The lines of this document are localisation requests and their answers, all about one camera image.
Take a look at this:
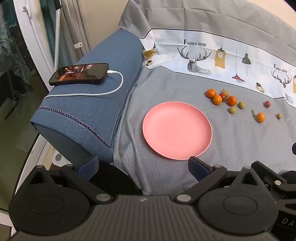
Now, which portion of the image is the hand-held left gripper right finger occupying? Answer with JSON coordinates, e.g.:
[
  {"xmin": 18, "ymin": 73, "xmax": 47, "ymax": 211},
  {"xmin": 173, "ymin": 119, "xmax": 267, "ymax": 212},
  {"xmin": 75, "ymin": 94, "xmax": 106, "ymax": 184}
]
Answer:
[{"xmin": 173, "ymin": 156, "xmax": 258, "ymax": 205}]

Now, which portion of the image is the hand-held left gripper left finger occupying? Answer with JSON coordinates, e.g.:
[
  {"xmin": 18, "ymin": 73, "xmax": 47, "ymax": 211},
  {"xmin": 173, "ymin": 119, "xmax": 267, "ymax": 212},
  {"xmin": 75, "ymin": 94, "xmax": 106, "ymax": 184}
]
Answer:
[{"xmin": 28, "ymin": 156, "xmax": 114, "ymax": 204}]

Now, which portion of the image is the pink round plate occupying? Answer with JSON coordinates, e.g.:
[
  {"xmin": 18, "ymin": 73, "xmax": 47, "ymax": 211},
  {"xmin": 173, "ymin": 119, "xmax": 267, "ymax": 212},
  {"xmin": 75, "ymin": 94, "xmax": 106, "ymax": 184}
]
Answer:
[{"xmin": 142, "ymin": 101, "xmax": 213, "ymax": 160}]

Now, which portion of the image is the white grey-dotted object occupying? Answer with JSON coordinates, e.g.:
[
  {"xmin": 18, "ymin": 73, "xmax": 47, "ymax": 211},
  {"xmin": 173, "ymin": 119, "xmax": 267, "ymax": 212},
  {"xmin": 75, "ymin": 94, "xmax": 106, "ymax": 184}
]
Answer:
[{"xmin": 50, "ymin": 151, "xmax": 77, "ymax": 167}]

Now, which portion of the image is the blue sofa armrest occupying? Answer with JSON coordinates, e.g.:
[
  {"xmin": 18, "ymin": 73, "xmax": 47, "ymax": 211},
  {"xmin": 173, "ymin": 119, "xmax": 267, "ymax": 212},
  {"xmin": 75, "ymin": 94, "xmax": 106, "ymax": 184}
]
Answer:
[{"xmin": 30, "ymin": 29, "xmax": 145, "ymax": 163}]

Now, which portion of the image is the grey printed cloth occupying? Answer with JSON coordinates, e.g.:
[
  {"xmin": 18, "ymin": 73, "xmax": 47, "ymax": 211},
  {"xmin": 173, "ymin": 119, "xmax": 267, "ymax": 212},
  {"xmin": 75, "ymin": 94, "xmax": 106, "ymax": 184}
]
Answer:
[{"xmin": 112, "ymin": 0, "xmax": 296, "ymax": 195}]

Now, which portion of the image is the black smartphone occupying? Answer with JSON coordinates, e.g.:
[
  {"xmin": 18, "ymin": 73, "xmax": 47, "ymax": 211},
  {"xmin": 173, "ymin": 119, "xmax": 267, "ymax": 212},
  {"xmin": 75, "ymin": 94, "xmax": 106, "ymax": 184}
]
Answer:
[{"xmin": 48, "ymin": 62, "xmax": 109, "ymax": 86}]

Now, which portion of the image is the black white braided pole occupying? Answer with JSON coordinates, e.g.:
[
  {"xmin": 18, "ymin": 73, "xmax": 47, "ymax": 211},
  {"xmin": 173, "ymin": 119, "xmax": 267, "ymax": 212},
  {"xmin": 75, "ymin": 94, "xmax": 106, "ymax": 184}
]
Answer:
[{"xmin": 54, "ymin": 0, "xmax": 63, "ymax": 70}]

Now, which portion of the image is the teal curtain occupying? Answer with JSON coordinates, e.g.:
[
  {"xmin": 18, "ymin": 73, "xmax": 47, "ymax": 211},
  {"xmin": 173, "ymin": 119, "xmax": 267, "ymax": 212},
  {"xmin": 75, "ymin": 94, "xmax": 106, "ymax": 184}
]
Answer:
[{"xmin": 45, "ymin": 0, "xmax": 58, "ymax": 65}]

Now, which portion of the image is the grey curtain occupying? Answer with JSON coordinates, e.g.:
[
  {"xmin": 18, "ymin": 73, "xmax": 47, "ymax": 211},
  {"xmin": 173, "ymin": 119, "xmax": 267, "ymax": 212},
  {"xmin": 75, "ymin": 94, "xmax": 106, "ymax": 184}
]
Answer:
[{"xmin": 59, "ymin": 0, "xmax": 93, "ymax": 67}]

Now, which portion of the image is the white charging cable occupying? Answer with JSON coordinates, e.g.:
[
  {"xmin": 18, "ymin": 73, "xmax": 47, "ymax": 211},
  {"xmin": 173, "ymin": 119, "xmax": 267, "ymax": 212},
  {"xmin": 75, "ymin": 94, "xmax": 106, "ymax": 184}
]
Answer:
[{"xmin": 43, "ymin": 70, "xmax": 124, "ymax": 107}]

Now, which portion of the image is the white door frame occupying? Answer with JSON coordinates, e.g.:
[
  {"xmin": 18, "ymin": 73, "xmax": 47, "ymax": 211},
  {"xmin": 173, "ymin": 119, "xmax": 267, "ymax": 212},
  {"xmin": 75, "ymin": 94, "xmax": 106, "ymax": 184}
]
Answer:
[{"xmin": 13, "ymin": 0, "xmax": 55, "ymax": 93}]

